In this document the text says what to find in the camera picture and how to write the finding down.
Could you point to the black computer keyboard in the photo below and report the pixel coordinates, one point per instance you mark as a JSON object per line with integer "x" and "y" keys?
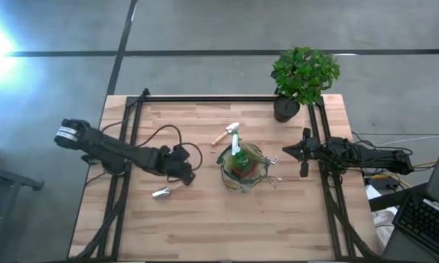
{"x": 423, "y": 223}

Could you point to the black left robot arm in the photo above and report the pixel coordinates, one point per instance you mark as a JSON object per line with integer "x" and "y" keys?
{"x": 106, "y": 149}

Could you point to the green leafy plant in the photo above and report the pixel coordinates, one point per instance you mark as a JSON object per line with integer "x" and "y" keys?
{"x": 303, "y": 73}

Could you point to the green spray bottle white trigger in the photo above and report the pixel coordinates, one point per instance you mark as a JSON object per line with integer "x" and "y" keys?
{"x": 235, "y": 144}

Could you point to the red black garden glove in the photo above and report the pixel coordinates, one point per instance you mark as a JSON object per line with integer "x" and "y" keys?
{"x": 243, "y": 172}

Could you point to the dark grey side table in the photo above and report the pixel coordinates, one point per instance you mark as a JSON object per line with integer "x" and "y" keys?
{"x": 7, "y": 179}

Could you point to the beige green-trimmed gardening bag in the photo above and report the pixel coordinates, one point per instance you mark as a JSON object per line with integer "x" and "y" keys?
{"x": 257, "y": 151}

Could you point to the dark grey desk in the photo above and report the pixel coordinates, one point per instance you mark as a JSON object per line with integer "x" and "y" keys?
{"x": 394, "y": 254}

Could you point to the black plant pot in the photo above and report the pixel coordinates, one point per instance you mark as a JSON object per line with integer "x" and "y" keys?
{"x": 285, "y": 109}

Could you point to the white box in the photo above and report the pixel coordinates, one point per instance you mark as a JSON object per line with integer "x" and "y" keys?
{"x": 381, "y": 219}

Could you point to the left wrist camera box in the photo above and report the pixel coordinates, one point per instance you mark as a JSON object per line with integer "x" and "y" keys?
{"x": 180, "y": 151}

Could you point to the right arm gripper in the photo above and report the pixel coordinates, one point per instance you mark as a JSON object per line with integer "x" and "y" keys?
{"x": 312, "y": 149}

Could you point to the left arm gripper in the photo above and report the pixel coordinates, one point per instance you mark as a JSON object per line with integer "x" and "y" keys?
{"x": 177, "y": 168}

